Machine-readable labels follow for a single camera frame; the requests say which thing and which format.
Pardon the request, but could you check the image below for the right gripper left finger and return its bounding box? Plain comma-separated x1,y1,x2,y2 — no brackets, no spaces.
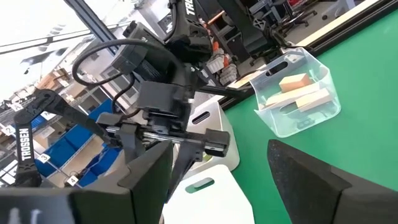
0,141,174,224

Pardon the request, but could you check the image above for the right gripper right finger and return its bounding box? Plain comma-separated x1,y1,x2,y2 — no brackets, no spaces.
267,139,398,224

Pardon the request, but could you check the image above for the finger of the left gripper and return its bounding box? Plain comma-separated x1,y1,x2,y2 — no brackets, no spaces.
165,141,203,203
117,122,147,164

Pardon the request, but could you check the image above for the blue storage bin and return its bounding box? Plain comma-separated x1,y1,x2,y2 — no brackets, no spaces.
32,158,58,179
88,146,123,177
88,98,115,123
43,123,94,160

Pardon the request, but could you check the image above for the light grey plastic bin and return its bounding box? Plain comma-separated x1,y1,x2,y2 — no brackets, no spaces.
172,101,241,180

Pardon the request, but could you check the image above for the white plastic bin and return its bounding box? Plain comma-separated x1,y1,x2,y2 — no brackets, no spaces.
161,164,256,224

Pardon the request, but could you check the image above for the white orange connector block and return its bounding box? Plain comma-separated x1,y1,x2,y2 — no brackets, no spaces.
205,40,226,74
219,55,239,86

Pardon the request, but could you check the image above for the clear plastic bin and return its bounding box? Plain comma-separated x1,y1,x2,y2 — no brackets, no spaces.
249,46,342,139

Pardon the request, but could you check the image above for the orange tube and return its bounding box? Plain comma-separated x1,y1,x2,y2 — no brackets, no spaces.
206,10,225,26

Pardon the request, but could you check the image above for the green table mat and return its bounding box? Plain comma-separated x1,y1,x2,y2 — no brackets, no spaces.
224,9,398,224

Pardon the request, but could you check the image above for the brown cardboard box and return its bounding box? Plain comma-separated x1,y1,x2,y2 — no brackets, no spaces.
35,67,80,94

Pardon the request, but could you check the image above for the white label number two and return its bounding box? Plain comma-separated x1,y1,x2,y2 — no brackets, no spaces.
1,124,16,137

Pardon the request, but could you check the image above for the black office chair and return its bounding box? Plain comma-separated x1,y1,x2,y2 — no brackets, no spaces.
248,0,320,35

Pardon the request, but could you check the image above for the light wooden side board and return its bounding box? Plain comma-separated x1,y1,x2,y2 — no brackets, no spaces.
229,0,389,90

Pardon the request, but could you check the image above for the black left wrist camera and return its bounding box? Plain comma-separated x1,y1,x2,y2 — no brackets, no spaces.
111,20,165,82

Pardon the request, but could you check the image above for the black camera cable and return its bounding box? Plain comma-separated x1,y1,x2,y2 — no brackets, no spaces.
72,37,177,88

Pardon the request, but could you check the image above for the dark metal frame post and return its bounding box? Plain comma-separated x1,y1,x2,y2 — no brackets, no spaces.
63,0,124,47

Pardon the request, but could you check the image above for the black table frame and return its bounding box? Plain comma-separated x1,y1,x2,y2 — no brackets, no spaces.
222,0,398,110

